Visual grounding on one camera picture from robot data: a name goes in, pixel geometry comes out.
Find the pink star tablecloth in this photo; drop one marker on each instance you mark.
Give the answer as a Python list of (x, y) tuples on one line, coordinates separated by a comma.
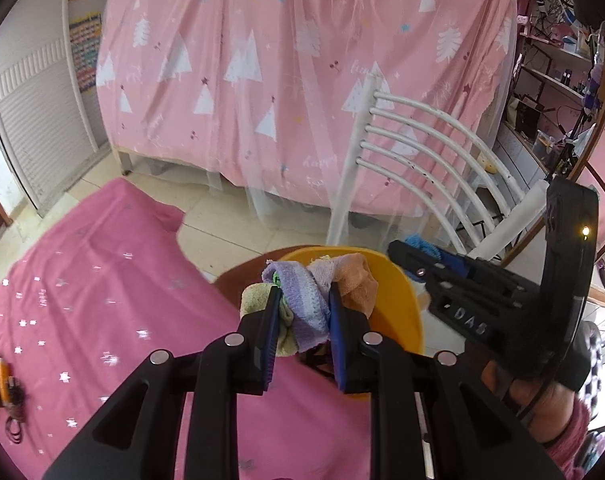
[(107, 285)]

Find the pink tree print curtain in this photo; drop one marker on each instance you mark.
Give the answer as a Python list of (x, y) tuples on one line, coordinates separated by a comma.
[(282, 60)]

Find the small yellow toy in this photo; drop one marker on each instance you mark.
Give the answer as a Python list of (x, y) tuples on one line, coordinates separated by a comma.
[(486, 162)]

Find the cluttered wall shelf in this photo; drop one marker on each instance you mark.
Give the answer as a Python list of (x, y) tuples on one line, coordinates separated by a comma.
[(557, 47)]

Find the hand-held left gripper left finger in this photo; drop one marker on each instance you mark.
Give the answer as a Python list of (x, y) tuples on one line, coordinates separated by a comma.
[(271, 340)]

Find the black white checkered cloth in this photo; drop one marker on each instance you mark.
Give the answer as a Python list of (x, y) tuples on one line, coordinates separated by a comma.
[(593, 360)]

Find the yellow plastic bin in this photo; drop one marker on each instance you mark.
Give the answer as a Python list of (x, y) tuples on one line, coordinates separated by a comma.
[(397, 310)]

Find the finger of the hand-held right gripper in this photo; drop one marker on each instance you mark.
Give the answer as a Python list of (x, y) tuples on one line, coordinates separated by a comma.
[(457, 262), (422, 270)]

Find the blue knit cloth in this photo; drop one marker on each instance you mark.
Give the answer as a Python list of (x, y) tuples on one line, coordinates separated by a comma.
[(422, 246)]

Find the person's right hand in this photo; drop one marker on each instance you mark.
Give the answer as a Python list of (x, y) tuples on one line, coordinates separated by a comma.
[(532, 410)]

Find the white louvered wardrobe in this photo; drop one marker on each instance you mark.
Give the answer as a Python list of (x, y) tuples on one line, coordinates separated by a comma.
[(32, 110)]

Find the person's right forearm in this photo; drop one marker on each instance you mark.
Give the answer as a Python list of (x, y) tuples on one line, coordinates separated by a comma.
[(577, 435)]

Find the pale peach sock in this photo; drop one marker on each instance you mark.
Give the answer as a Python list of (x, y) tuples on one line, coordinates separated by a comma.
[(355, 285)]

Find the lavender sock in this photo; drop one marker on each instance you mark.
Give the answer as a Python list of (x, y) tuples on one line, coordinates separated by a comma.
[(302, 305)]

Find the small black clip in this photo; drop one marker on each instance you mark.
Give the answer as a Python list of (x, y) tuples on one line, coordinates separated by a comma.
[(16, 392)]

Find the brown round stool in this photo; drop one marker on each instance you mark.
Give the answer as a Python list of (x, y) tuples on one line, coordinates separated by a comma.
[(232, 285)]

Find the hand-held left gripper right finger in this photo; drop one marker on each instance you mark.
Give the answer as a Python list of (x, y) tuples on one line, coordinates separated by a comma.
[(338, 350)]

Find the colourful grid poster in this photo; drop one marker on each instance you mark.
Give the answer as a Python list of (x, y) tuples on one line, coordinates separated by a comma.
[(85, 52)]

